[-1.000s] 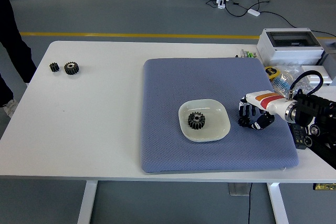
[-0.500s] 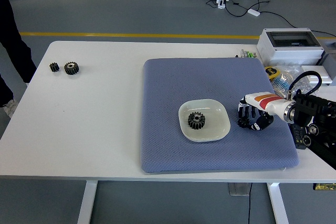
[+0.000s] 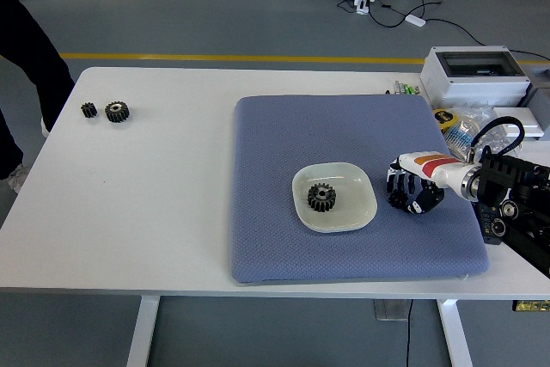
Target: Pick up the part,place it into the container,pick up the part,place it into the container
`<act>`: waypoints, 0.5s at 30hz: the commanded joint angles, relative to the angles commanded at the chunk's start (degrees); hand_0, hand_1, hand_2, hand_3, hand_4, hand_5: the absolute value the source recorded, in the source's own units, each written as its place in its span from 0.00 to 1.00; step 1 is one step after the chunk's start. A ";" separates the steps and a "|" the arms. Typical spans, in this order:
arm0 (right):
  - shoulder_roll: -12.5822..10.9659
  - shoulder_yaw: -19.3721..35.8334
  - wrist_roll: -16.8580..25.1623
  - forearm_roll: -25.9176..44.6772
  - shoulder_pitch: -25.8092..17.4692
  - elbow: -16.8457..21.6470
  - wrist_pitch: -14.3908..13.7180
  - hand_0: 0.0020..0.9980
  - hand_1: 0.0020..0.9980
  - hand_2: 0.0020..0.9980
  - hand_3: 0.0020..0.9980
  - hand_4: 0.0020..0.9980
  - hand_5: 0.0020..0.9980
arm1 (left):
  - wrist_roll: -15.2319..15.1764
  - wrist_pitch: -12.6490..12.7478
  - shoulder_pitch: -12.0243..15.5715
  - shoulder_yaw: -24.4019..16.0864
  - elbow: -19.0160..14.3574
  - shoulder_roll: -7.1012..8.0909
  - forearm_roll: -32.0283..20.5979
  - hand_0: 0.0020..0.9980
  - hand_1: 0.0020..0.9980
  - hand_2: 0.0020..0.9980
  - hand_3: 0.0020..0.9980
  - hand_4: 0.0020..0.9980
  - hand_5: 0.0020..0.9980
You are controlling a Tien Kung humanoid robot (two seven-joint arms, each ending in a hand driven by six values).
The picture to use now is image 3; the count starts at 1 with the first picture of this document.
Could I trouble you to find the blue-grey padded mat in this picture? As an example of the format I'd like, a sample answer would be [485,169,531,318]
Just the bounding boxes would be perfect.
[227,95,491,285]

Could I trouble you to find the grey metal box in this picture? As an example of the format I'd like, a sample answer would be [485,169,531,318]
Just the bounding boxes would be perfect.
[526,66,550,141]

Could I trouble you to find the white table leg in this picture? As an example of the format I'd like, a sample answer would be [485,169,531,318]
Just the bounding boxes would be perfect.
[125,297,161,367]
[436,299,474,367]

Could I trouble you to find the thin black cable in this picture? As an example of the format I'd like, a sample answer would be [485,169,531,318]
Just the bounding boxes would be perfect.
[405,299,414,367]

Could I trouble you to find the clear plastic parts bag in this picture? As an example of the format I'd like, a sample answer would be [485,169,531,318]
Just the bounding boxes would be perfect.
[444,105,523,162]

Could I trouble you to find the grey electrical enclosure box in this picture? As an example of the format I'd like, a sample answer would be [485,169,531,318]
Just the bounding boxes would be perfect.
[419,45,533,109]

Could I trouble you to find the person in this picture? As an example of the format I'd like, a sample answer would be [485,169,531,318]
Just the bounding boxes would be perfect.
[0,0,76,194]

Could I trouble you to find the large black gear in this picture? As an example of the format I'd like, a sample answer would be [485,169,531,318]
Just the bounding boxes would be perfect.
[104,101,131,125]
[306,182,337,214]

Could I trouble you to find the white switch plate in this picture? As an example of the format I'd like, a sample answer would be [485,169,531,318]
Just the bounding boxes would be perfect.
[492,106,545,140]

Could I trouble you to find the black floor cable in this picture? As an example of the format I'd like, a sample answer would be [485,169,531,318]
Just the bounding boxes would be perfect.
[423,17,550,64]

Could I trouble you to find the white square dish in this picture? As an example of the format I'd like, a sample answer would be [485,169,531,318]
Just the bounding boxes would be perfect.
[291,161,379,234]

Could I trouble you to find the grey floor plate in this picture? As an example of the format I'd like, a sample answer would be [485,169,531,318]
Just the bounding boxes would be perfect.
[372,299,409,322]

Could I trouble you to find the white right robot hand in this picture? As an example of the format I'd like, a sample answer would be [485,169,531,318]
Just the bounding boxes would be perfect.
[385,151,470,217]

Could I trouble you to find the yellow tape measure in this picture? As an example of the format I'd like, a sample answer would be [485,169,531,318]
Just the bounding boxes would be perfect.
[431,107,460,130]

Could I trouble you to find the green white terminal connectors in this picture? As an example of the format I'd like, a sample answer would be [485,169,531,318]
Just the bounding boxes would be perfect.
[394,80,422,95]

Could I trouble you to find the yellow black label strip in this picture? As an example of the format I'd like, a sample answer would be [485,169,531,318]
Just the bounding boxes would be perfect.
[511,299,550,312]

